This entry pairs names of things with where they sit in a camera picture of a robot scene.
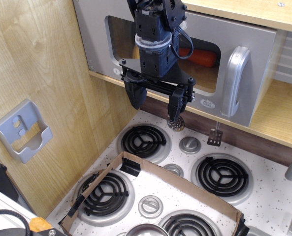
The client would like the grey stove knob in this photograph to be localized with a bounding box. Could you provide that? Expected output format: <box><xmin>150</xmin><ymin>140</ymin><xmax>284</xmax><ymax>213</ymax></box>
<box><xmin>179</xmin><ymin>137</ymin><xmax>201</xmax><ymax>154</ymax></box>
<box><xmin>138</xmin><ymin>195</ymin><xmax>163</xmax><ymax>219</ymax></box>
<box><xmin>164</xmin><ymin>164</ymin><xmax>184</xmax><ymax>177</ymax></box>

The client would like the silver microwave door handle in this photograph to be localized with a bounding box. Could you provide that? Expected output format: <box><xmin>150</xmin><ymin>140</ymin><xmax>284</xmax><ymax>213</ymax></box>
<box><xmin>221</xmin><ymin>46</ymin><xmax>250</xmax><ymax>118</ymax></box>

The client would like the black cable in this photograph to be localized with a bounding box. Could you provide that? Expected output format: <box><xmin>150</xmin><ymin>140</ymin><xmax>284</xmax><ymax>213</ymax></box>
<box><xmin>0</xmin><ymin>209</ymin><xmax>31</xmax><ymax>236</ymax></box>

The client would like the front left black burner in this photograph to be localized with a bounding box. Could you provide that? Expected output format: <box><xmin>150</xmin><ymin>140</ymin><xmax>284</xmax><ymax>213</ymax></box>
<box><xmin>81</xmin><ymin>171</ymin><xmax>134</xmax><ymax>218</ymax></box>

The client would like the orange toy carrot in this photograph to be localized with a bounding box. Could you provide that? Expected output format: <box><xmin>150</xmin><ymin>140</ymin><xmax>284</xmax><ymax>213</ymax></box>
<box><xmin>187</xmin><ymin>49</ymin><xmax>217</xmax><ymax>68</ymax></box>

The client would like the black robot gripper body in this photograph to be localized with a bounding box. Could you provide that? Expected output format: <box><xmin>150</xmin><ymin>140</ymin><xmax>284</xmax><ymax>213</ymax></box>
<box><xmin>119</xmin><ymin>45</ymin><xmax>195</xmax><ymax>102</ymax></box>

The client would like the silver metal bowl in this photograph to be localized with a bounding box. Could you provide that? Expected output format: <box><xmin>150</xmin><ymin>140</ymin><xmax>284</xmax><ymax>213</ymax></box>
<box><xmin>125</xmin><ymin>223</ymin><xmax>169</xmax><ymax>236</ymax></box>

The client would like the black equipment at left edge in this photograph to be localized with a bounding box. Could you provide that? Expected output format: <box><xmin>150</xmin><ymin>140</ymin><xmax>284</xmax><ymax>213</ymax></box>
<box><xmin>0</xmin><ymin>163</ymin><xmax>19</xmax><ymax>202</ymax></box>

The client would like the black burner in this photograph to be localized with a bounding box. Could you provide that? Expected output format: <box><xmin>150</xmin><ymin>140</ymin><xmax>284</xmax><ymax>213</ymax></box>
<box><xmin>81</xmin><ymin>171</ymin><xmax>134</xmax><ymax>218</ymax></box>
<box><xmin>195</xmin><ymin>156</ymin><xmax>249</xmax><ymax>197</ymax></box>
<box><xmin>162</xmin><ymin>213</ymin><xmax>215</xmax><ymax>236</ymax></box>
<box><xmin>120</xmin><ymin>125</ymin><xmax>166</xmax><ymax>158</ymax></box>

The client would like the round perforated metal skimmer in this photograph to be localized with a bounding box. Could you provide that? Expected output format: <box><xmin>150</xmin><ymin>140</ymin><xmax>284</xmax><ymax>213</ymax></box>
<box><xmin>167</xmin><ymin>116</ymin><xmax>185</xmax><ymax>132</ymax></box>

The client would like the grey wall phone holder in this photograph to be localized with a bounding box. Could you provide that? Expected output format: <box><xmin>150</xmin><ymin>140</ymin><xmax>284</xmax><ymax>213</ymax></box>
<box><xmin>0</xmin><ymin>99</ymin><xmax>53</xmax><ymax>164</ymax></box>

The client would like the back grey stove knob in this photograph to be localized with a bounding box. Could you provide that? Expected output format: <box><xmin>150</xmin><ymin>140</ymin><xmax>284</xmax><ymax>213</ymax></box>
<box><xmin>179</xmin><ymin>137</ymin><xmax>201</xmax><ymax>154</ymax></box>

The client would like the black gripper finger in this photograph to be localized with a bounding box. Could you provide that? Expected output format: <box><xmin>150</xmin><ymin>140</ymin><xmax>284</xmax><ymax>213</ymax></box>
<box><xmin>124</xmin><ymin>77</ymin><xmax>147</xmax><ymax>110</ymax></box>
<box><xmin>168</xmin><ymin>88</ymin><xmax>186</xmax><ymax>122</ymax></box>

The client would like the back right black burner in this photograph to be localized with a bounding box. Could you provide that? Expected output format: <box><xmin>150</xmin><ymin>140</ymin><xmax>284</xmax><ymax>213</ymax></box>
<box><xmin>195</xmin><ymin>156</ymin><xmax>249</xmax><ymax>197</ymax></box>

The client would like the front grey stove knob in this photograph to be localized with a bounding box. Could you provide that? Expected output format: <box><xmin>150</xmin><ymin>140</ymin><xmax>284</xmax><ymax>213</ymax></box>
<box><xmin>138</xmin><ymin>195</ymin><xmax>163</xmax><ymax>219</ymax></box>

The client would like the middle grey stove knob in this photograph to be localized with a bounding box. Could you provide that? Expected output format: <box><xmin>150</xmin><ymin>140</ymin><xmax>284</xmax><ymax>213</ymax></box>
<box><xmin>164</xmin><ymin>164</ymin><xmax>184</xmax><ymax>177</ymax></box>

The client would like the back left black burner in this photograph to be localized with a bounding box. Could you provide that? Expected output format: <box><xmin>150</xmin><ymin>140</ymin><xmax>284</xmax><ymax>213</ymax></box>
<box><xmin>120</xmin><ymin>125</ymin><xmax>166</xmax><ymax>158</ymax></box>

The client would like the yellow toy corn cob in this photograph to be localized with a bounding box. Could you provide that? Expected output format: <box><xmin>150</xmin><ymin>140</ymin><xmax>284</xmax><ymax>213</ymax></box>
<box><xmin>132</xmin><ymin>45</ymin><xmax>140</xmax><ymax>59</ymax></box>

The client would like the orange yellow object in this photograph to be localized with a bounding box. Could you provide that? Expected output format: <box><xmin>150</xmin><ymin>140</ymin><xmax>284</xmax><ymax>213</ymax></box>
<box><xmin>29</xmin><ymin>217</ymin><xmax>53</xmax><ymax>233</ymax></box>

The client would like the wooden shelf cabinet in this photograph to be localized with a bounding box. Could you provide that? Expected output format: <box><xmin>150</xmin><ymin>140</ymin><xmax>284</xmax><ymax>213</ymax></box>
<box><xmin>75</xmin><ymin>0</ymin><xmax>292</xmax><ymax>148</ymax></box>

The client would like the grey toy microwave door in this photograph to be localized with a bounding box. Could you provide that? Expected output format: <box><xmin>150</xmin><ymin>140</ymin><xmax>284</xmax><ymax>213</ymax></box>
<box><xmin>74</xmin><ymin>0</ymin><xmax>283</xmax><ymax>126</ymax></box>

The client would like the front right black burner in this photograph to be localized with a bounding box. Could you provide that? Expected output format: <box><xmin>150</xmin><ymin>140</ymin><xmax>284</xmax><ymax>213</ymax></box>
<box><xmin>162</xmin><ymin>213</ymin><xmax>215</xmax><ymax>236</ymax></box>

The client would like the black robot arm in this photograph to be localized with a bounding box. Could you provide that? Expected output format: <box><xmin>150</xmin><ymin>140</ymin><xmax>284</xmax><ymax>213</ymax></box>
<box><xmin>119</xmin><ymin>0</ymin><xmax>196</xmax><ymax>122</ymax></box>

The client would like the small slotted metal spatula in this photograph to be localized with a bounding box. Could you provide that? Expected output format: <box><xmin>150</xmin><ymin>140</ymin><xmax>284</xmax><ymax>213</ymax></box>
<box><xmin>207</xmin><ymin>121</ymin><xmax>223</xmax><ymax>147</ymax></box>

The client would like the brown cardboard barrier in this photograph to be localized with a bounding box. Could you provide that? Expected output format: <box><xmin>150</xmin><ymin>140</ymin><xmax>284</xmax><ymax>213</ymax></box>
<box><xmin>59</xmin><ymin>152</ymin><xmax>249</xmax><ymax>236</ymax></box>

